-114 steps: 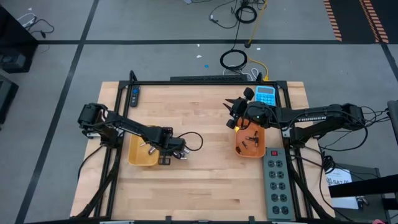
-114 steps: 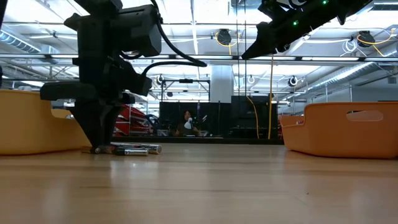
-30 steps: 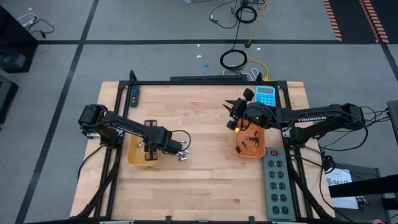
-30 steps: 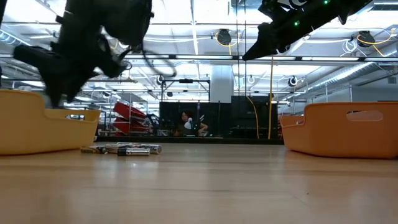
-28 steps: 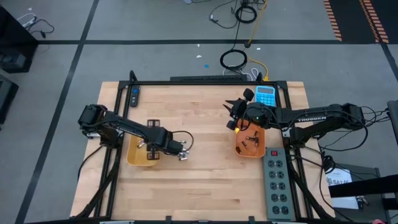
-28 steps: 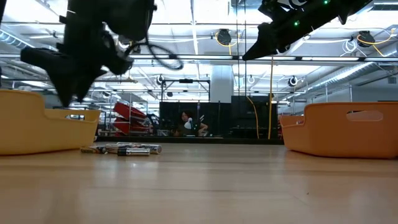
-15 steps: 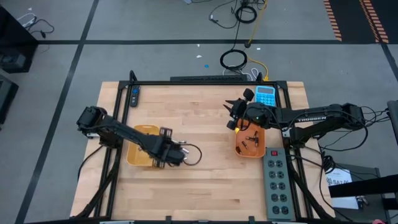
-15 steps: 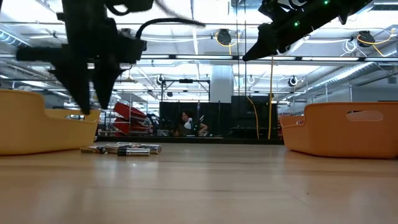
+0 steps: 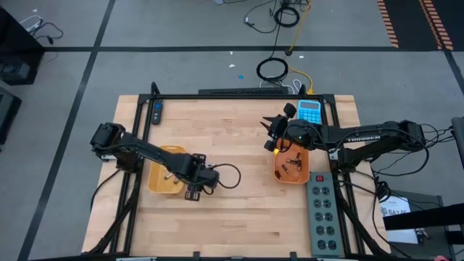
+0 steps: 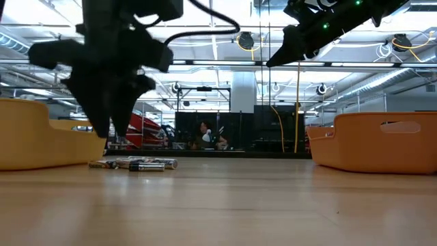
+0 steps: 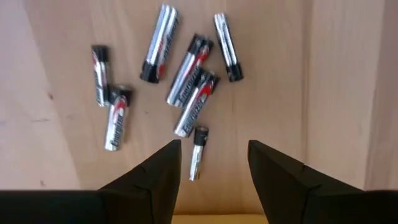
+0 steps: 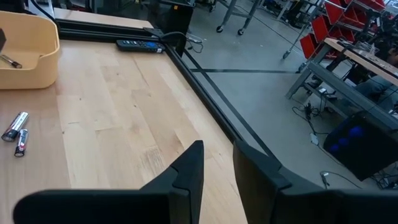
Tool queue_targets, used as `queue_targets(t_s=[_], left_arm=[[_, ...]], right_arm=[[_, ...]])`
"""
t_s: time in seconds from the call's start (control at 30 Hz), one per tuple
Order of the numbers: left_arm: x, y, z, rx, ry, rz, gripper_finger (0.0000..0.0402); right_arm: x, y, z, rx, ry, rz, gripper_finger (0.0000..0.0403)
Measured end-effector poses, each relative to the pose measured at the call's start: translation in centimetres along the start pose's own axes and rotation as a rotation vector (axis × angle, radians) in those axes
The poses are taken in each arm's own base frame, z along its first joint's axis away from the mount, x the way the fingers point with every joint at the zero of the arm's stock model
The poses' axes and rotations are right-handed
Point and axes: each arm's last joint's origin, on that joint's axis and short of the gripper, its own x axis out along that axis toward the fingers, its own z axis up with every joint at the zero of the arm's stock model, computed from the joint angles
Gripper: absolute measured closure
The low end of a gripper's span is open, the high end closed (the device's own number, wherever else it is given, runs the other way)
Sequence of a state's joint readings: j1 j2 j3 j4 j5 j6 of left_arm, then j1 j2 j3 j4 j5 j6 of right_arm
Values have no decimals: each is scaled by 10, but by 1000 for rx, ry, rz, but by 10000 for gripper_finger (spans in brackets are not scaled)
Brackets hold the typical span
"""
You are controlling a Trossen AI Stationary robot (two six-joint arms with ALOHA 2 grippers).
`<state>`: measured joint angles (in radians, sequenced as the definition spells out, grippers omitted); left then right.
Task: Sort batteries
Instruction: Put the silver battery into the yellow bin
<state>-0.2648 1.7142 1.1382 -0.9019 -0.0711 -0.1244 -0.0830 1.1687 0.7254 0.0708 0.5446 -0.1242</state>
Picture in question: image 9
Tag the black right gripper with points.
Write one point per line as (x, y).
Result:
(282, 128)

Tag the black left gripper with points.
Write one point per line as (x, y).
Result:
(201, 177)

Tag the orange plastic bin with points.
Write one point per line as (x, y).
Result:
(302, 174)

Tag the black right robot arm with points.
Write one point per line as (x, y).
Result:
(362, 137)

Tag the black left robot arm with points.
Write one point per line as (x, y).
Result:
(145, 150)

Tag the yellow tape strip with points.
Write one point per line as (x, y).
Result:
(276, 151)

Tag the blue calculator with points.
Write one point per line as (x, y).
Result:
(311, 112)

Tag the yellow plastic bin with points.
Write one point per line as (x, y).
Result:
(159, 183)

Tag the black ribbed bar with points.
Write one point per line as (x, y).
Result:
(243, 91)

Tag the black remote control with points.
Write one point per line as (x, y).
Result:
(157, 112)

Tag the grey power strip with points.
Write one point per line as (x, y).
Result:
(324, 217)

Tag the white printed sign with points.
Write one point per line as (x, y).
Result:
(393, 208)

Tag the black mat with orange stripes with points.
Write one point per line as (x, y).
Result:
(413, 21)

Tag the grey cart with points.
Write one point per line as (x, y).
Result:
(427, 201)

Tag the black desk beam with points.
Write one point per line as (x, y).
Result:
(424, 217)

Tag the black chair edge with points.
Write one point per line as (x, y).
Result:
(458, 141)

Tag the dark equipment box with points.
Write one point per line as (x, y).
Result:
(7, 112)

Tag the black cabinet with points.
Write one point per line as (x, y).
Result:
(18, 43)

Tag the black aluminium table frame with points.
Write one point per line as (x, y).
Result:
(235, 96)

